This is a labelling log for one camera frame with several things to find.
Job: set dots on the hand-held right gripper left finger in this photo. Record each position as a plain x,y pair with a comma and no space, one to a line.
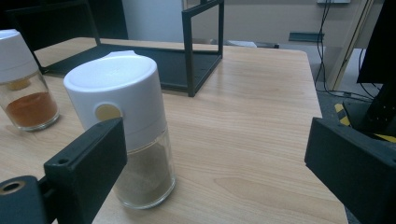
87,161

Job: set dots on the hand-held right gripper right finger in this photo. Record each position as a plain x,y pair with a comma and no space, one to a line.
358,165

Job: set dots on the white-capped jar of grey powder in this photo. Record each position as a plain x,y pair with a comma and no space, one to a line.
124,87

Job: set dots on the white-capped jar of orange powder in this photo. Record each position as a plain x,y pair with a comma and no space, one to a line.
18,56

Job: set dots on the black metal rack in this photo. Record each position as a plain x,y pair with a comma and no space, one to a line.
174,68

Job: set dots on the yellow and black hazard tape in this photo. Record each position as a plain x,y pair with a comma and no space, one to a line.
340,113

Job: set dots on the black metal stand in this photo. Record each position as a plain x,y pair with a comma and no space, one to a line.
379,105

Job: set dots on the beige slanted post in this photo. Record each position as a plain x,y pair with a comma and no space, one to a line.
348,49

